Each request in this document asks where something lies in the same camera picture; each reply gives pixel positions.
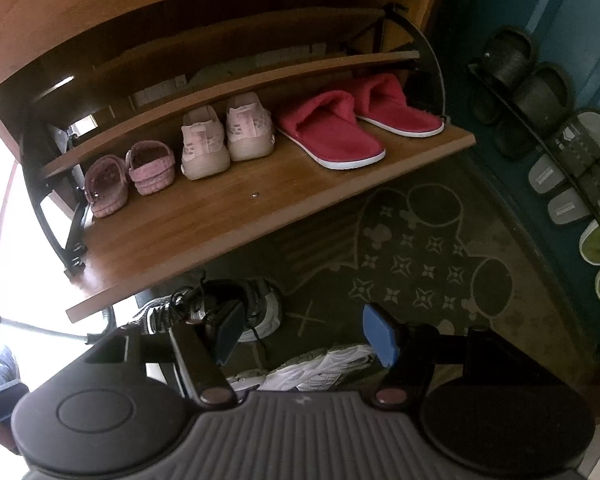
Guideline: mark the black door shoe rack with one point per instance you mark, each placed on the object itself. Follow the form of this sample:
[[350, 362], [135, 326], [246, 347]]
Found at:
[[530, 135]]

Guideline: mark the patterned doormat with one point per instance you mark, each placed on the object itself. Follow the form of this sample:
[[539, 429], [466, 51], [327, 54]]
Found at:
[[420, 240]]

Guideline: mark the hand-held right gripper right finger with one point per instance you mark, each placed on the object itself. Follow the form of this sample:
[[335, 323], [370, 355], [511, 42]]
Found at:
[[380, 335]]

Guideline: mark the pink clog with dark charm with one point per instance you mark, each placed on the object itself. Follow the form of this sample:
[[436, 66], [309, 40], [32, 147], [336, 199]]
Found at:
[[150, 170]]

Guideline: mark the black slipper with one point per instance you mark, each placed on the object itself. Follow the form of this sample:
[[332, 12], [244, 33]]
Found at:
[[510, 55], [542, 92]]

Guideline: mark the pink knit sneaker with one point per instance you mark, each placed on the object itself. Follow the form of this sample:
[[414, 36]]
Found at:
[[202, 145], [247, 130]]

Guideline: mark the wooden shoe cabinet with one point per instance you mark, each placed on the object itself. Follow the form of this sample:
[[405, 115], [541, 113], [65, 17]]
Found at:
[[205, 220]]

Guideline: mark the white sneaker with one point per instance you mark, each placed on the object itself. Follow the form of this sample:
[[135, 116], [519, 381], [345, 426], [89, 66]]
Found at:
[[320, 370]]

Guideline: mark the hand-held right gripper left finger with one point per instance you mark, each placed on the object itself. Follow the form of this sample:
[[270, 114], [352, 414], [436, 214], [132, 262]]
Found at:
[[230, 332]]

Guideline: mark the grey slipper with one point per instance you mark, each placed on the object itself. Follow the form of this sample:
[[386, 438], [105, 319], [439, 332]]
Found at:
[[585, 135], [567, 207]]

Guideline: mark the pink clog with yellow charm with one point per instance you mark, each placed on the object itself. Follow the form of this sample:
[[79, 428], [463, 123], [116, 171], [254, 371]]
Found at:
[[105, 185]]

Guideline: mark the red slipper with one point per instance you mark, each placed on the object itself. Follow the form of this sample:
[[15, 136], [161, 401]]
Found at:
[[405, 115], [335, 135]]

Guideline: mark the grey sneaker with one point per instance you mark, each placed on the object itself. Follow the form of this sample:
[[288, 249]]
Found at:
[[250, 300]]

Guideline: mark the blue door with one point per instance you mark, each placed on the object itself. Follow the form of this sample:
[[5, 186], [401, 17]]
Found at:
[[570, 20]]

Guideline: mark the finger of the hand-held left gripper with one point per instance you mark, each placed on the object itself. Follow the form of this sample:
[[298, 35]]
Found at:
[[2, 402]]

